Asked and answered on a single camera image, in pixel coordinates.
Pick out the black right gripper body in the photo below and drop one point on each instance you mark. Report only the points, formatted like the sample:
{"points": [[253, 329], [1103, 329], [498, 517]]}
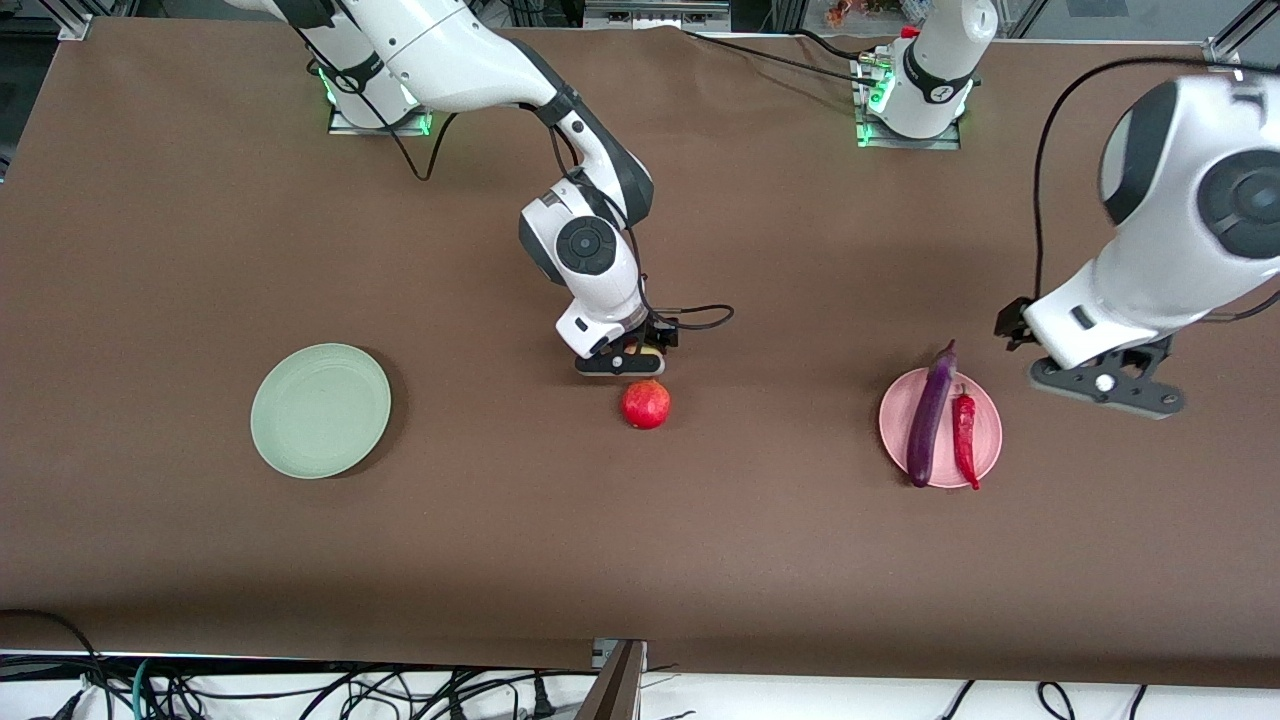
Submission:
{"points": [[658, 336]]}

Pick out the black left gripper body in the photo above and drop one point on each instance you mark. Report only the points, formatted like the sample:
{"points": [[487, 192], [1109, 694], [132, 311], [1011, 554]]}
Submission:
{"points": [[1012, 325]]}

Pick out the yellow-red peach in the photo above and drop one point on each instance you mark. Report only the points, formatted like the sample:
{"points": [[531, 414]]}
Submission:
{"points": [[650, 350]]}

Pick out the red pomegranate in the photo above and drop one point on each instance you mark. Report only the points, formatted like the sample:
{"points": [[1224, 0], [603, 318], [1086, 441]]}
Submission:
{"points": [[645, 404]]}

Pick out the red chili pepper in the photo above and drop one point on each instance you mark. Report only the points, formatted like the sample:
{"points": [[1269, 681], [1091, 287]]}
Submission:
{"points": [[965, 435]]}

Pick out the purple eggplant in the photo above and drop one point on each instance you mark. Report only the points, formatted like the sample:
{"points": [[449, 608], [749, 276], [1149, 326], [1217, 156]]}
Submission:
{"points": [[928, 430]]}

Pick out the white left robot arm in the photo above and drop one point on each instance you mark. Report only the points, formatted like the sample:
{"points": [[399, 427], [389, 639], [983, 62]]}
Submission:
{"points": [[1180, 230]]}

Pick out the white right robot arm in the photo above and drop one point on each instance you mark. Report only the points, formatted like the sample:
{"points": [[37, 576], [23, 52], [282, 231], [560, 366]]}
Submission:
{"points": [[590, 250]]}

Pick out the pink plate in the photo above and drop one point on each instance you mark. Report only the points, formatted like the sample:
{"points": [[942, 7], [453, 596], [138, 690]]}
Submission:
{"points": [[895, 420]]}

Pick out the brown table cover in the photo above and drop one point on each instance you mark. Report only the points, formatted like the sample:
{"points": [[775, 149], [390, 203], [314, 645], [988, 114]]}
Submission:
{"points": [[560, 540]]}

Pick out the grey box behind table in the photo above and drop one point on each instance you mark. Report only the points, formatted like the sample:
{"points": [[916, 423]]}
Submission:
{"points": [[655, 12]]}

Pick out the light green plate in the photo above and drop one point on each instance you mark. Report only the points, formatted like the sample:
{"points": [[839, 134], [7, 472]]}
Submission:
{"points": [[320, 410]]}

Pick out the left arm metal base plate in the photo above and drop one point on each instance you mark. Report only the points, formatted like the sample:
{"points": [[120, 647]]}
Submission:
{"points": [[905, 143]]}

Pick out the aluminium frame profile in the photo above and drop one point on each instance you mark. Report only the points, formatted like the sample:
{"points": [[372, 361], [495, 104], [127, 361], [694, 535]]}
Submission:
{"points": [[1225, 50]]}

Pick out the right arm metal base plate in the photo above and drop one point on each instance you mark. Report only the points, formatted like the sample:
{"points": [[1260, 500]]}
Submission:
{"points": [[345, 127]]}

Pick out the aluminium corner bracket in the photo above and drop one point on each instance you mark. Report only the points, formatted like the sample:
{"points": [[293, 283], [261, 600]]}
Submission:
{"points": [[76, 27]]}

